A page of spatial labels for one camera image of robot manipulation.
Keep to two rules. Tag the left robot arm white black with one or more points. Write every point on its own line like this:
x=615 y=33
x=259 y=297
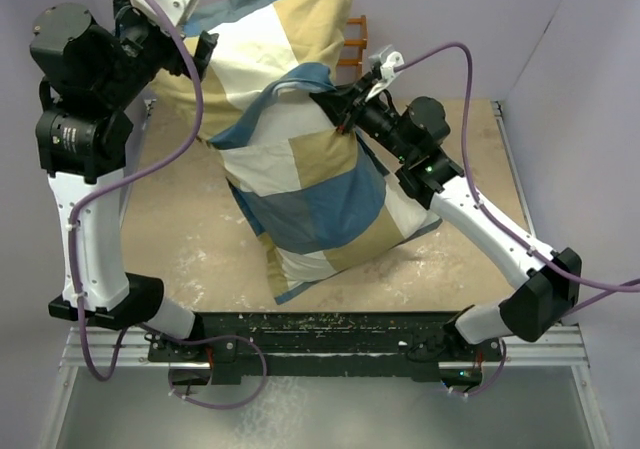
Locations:
x=91 y=75

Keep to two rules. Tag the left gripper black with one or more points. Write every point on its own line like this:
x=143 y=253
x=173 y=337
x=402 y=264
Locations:
x=125 y=15

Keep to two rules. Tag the orange wooden rack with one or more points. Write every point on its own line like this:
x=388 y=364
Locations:
x=351 y=61

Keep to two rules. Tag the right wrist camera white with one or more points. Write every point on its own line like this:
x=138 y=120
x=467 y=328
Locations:
x=383 y=64

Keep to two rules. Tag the patchwork pillowcase blue beige white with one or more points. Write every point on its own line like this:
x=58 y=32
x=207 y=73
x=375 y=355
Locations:
x=319 y=202

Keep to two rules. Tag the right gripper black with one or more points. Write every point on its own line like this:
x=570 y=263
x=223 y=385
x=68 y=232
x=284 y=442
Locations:
x=346 y=106

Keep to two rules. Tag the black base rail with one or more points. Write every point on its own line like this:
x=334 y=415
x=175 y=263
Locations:
x=416 y=346

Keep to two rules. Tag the aluminium frame rail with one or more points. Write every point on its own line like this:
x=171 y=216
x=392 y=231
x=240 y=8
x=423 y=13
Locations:
x=562 y=347

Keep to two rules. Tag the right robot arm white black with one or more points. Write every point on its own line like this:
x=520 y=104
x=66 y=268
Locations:
x=543 y=278

